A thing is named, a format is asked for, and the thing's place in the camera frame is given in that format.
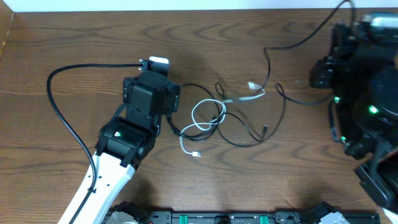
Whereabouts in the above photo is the white usb cable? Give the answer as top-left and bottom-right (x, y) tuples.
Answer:
(179, 81), (266, 157)

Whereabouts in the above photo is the cardboard box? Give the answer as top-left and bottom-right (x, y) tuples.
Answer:
(0, 0), (14, 56)

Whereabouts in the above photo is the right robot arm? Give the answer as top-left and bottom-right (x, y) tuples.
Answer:
(309, 22), (397, 213)

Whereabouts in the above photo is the short black usb cable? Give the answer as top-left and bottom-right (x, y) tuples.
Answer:
(166, 83), (269, 142)

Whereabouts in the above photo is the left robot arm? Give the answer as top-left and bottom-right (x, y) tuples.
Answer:
(59, 70), (180, 223)

